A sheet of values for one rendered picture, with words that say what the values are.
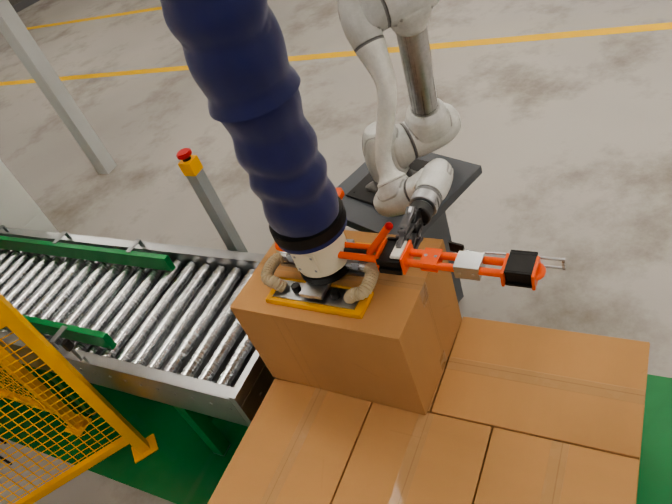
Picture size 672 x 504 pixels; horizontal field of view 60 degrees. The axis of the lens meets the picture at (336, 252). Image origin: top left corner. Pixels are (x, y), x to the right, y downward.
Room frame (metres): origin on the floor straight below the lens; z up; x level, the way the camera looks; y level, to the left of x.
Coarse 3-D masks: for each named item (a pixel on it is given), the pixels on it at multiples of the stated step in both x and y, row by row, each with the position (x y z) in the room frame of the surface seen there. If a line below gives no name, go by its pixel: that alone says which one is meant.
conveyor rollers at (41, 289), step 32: (0, 256) 3.00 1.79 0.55; (32, 256) 2.87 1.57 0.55; (0, 288) 2.73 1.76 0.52; (32, 288) 2.59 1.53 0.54; (64, 288) 2.51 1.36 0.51; (96, 288) 2.36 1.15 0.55; (128, 288) 2.27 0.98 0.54; (160, 288) 2.18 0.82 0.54; (192, 288) 2.09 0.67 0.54; (224, 288) 1.99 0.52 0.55; (64, 320) 2.26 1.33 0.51; (96, 320) 2.12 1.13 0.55; (128, 320) 2.03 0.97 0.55; (192, 320) 1.91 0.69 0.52; (224, 320) 1.81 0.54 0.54; (96, 352) 1.93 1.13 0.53; (128, 352) 1.85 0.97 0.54; (160, 352) 1.76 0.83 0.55; (224, 352) 1.64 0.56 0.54; (224, 384) 1.48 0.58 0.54
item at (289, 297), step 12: (288, 288) 1.37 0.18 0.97; (300, 288) 1.34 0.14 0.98; (336, 288) 1.26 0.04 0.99; (348, 288) 1.27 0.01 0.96; (276, 300) 1.35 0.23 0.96; (288, 300) 1.32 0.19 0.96; (300, 300) 1.30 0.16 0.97; (312, 300) 1.28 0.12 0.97; (324, 300) 1.26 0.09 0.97; (336, 300) 1.24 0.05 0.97; (360, 300) 1.21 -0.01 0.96; (324, 312) 1.23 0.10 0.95; (336, 312) 1.20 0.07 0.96; (348, 312) 1.18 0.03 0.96; (360, 312) 1.16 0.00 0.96
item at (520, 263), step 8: (512, 256) 1.02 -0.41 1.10; (520, 256) 1.01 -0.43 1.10; (528, 256) 1.00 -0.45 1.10; (536, 256) 0.99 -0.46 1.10; (504, 264) 1.01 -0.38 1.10; (512, 264) 1.00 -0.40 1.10; (520, 264) 0.99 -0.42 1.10; (528, 264) 0.98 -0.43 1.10; (536, 264) 0.97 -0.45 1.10; (504, 272) 0.98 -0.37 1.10; (512, 272) 0.97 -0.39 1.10; (520, 272) 0.96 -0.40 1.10; (528, 272) 0.95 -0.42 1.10; (536, 272) 0.95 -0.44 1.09; (504, 280) 0.98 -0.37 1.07; (512, 280) 0.98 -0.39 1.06; (520, 280) 0.96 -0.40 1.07; (528, 280) 0.95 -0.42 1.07
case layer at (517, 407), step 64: (448, 384) 1.11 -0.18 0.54; (512, 384) 1.02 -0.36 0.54; (576, 384) 0.94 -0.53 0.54; (640, 384) 0.86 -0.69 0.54; (256, 448) 1.16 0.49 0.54; (320, 448) 1.07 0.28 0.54; (384, 448) 0.98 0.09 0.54; (448, 448) 0.90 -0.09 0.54; (512, 448) 0.83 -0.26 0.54; (576, 448) 0.76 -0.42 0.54; (640, 448) 0.69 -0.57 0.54
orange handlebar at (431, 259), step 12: (348, 252) 1.29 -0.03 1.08; (420, 252) 1.18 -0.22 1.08; (432, 252) 1.15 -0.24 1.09; (444, 252) 1.14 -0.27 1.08; (408, 264) 1.16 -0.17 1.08; (420, 264) 1.14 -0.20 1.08; (432, 264) 1.11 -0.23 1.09; (444, 264) 1.10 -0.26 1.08; (492, 264) 1.05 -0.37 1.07; (540, 264) 0.97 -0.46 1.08; (492, 276) 1.01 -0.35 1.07; (540, 276) 0.94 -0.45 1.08
